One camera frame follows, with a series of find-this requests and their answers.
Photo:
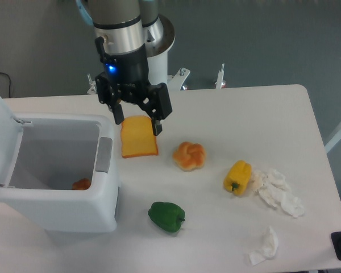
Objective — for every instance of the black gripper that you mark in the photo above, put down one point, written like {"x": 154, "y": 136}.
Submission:
{"x": 125, "y": 78}

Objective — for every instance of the small crumpled white tissue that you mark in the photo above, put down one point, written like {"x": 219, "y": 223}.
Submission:
{"x": 268, "y": 249}

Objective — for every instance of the white trash can body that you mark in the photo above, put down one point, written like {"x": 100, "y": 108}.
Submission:
{"x": 57, "y": 151}

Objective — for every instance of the white levelling foot with bolt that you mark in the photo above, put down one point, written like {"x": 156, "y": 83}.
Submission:
{"x": 220, "y": 82}

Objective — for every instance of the yellow bell pepper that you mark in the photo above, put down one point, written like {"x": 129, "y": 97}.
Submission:
{"x": 237, "y": 179}

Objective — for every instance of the orange toast slice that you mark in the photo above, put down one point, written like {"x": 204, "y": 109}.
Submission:
{"x": 137, "y": 137}

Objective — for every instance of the knotted bread roll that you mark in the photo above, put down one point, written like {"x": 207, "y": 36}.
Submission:
{"x": 189, "y": 156}

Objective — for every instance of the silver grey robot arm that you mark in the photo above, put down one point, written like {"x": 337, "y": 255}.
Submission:
{"x": 132, "y": 40}

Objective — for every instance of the large crumpled white tissue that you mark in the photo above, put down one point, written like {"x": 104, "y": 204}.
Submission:
{"x": 273, "y": 189}

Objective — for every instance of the green bell pepper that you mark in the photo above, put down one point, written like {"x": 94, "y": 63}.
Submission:
{"x": 167, "y": 216}

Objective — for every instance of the white trash can lid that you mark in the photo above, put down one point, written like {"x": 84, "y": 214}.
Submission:
{"x": 11, "y": 134}

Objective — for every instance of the orange item inside trash can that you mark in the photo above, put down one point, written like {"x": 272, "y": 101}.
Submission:
{"x": 82, "y": 184}

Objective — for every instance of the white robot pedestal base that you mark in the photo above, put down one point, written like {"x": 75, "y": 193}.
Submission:
{"x": 158, "y": 72}

